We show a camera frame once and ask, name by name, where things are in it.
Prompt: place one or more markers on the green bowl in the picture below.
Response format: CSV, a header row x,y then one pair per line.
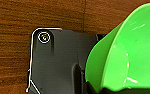
x,y
137,50

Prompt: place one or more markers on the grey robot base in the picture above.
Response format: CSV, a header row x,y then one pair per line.
x,y
57,60

